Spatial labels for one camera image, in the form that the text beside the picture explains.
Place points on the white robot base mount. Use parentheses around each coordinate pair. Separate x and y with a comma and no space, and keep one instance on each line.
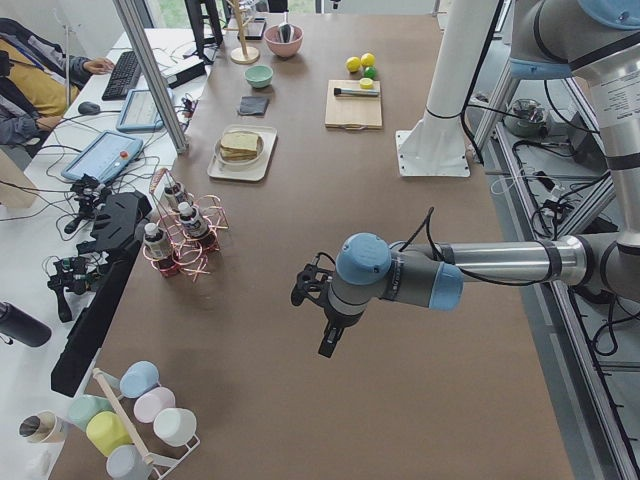
(435,147)

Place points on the aluminium frame post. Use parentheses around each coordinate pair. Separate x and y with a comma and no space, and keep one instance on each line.
(136,34)

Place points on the tea bottle back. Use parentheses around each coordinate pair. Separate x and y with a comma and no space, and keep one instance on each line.
(175,194)

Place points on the green bowl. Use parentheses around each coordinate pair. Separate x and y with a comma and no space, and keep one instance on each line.
(259,76)

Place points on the tea bottle front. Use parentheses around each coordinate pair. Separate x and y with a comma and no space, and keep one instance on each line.
(192,221)

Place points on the teach pendant upper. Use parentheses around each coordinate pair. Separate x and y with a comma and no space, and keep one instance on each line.
(139,113)

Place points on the yellow cup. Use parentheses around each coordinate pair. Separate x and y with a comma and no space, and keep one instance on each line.
(106,432)

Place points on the steel tumbler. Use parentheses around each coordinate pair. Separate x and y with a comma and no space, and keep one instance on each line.
(43,427)

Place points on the half lemon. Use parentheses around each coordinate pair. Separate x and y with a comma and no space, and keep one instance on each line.
(366,83)

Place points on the white cup rack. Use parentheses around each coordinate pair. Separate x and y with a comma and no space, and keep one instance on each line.
(163,458)

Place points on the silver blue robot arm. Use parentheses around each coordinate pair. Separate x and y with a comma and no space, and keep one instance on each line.
(597,41)

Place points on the copper wire bottle rack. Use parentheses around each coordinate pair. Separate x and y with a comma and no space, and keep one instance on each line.
(190,255)

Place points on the yellow lemon near lime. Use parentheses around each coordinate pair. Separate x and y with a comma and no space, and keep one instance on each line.
(353,64)

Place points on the black bracket stand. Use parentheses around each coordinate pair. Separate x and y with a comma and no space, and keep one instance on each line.
(117,231)

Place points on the wooden cutting board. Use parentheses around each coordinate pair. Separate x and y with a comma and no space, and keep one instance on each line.
(352,113)

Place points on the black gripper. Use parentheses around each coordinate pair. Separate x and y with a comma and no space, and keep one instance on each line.
(336,320)

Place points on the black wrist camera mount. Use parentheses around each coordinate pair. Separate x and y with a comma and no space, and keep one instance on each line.
(313,282)

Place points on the teach pendant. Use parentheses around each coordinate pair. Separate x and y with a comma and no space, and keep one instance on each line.
(105,157)
(139,113)

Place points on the green lime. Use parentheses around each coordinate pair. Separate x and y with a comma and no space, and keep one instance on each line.
(370,72)

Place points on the wooden mug tree stand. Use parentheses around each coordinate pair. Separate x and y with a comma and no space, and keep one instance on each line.
(243,16)

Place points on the black water bottle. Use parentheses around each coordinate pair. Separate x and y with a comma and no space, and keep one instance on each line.
(17,325)

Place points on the pink cup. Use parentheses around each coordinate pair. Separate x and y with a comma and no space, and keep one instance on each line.
(151,403)

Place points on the yellow lemon far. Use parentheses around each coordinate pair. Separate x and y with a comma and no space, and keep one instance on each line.
(367,60)

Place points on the seated person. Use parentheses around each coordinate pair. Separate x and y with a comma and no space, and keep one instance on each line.
(38,83)

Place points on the teach pendant lower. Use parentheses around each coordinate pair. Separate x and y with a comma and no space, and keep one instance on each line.
(105,157)

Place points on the black computer mouse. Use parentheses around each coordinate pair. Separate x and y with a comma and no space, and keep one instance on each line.
(88,108)

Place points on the white cup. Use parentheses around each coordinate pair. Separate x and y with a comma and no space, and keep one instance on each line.
(175,426)

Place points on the bread slice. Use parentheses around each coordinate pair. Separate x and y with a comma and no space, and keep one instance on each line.
(240,141)
(241,154)

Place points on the steel ice scoop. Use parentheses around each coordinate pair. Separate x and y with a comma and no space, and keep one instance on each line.
(285,30)

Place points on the grey folded cloth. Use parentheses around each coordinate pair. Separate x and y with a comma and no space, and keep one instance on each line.
(253,106)

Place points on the black keyboard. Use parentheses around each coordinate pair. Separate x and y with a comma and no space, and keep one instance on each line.
(123,78)

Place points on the grey blue cup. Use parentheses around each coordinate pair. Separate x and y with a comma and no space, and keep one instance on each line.
(126,463)

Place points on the green cup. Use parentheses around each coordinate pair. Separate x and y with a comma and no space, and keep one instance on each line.
(84,408)

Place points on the light blue cup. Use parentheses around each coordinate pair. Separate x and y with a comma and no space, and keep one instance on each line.
(139,378)

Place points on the tea bottle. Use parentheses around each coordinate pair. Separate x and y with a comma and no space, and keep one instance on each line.
(192,221)
(160,249)
(175,194)

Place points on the white round plate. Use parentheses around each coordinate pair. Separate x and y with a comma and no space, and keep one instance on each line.
(222,164)

